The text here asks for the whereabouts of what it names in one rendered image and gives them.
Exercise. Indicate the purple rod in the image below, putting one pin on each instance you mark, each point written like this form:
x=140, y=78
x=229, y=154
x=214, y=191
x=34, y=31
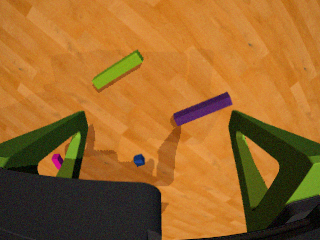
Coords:
x=202, y=109

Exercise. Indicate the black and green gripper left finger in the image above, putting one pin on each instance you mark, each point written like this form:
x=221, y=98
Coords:
x=23, y=153

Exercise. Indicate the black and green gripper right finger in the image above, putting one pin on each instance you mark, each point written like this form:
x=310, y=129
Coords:
x=299, y=168

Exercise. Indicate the magenta rectangular block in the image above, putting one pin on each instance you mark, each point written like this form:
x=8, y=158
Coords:
x=57, y=160

